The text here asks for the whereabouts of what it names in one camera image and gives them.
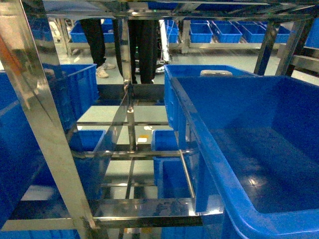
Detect small blue bin lower centre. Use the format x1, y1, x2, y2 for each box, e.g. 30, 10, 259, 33
151, 129, 195, 199

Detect small blue bin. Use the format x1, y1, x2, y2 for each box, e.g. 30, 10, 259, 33
69, 130, 106, 152
151, 129, 195, 199

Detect small blue bin lower left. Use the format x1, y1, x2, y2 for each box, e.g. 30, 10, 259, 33
69, 130, 106, 152

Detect person black trouser legs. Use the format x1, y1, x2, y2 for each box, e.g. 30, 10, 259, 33
79, 18, 159, 84

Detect large blue drop bin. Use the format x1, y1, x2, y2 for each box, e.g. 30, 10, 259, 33
170, 76, 319, 239

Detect blue bin row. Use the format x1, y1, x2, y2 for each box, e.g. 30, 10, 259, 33
70, 22, 115, 43
190, 23, 213, 43
213, 24, 242, 43

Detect blue bin far left row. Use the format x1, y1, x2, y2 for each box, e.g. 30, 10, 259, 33
70, 22, 115, 43

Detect blue bin left of rack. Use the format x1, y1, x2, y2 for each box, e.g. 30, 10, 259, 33
0, 64, 99, 226

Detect steel rack frame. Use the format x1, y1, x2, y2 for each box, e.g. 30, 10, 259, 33
0, 0, 319, 239

